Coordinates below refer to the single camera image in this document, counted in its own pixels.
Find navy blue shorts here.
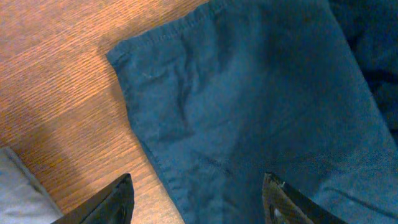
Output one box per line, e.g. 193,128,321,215
106,1,397,223

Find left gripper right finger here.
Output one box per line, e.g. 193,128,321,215
262,172,346,224

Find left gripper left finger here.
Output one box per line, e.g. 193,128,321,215
52,173,134,224

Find grey folded shorts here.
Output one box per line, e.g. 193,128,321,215
1,147,63,224

